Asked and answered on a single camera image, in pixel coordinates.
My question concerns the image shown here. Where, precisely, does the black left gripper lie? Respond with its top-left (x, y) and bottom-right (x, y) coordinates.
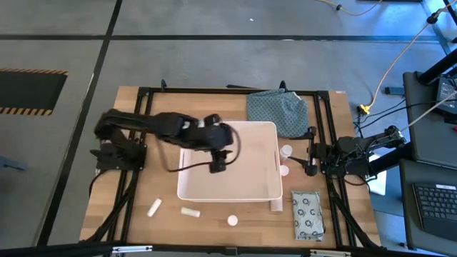
top-left (185, 121), bottom-right (236, 175)

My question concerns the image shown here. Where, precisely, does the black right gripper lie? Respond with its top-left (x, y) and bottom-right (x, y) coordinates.
top-left (287, 126), bottom-right (337, 177)

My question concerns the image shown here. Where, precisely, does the blue patterned cloth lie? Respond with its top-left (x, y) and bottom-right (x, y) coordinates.
top-left (246, 88), bottom-right (311, 139)

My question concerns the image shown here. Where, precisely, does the white woven plastic basket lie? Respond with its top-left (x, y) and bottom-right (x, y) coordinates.
top-left (176, 120), bottom-right (283, 203)

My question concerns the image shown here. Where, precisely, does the grey patterned flat packet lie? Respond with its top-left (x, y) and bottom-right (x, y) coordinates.
top-left (291, 190), bottom-right (326, 242)

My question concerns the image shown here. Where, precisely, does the white gauze roll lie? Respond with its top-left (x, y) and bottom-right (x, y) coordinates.
top-left (180, 206), bottom-right (201, 218)
top-left (146, 198), bottom-right (163, 218)

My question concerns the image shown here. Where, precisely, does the white paper sheet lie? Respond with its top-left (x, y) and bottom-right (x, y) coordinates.
top-left (366, 153), bottom-right (388, 196)

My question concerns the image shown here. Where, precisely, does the black rig beam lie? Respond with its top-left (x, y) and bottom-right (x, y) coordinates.
top-left (367, 142), bottom-right (411, 176)
top-left (417, 48), bottom-right (457, 86)

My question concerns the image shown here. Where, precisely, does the grey desk panel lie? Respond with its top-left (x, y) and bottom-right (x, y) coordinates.
top-left (402, 70), bottom-right (457, 171)

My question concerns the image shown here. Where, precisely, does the grey laptop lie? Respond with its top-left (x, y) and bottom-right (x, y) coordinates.
top-left (398, 158), bottom-right (457, 251)

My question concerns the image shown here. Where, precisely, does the black power adapter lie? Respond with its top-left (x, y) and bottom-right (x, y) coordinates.
top-left (436, 76), bottom-right (457, 115)

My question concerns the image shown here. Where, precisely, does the black hazard-striped floor mat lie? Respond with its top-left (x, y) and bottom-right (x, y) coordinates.
top-left (0, 67), bottom-right (69, 117)

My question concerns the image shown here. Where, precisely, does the black rig crossbar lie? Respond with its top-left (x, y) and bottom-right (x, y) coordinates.
top-left (0, 242), bottom-right (457, 257)

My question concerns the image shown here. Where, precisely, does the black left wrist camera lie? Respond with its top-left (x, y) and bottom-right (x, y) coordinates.
top-left (204, 113), bottom-right (223, 126)

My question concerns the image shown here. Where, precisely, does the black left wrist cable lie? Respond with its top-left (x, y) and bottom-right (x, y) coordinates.
top-left (156, 124), bottom-right (242, 174)

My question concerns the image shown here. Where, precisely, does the black table frame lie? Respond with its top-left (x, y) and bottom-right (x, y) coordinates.
top-left (80, 79), bottom-right (381, 251)

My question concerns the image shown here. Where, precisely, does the yellow extension cable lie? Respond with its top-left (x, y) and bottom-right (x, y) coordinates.
top-left (358, 19), bottom-right (433, 116)

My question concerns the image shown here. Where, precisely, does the grey cable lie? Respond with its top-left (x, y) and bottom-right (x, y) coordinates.
top-left (399, 92), bottom-right (457, 132)

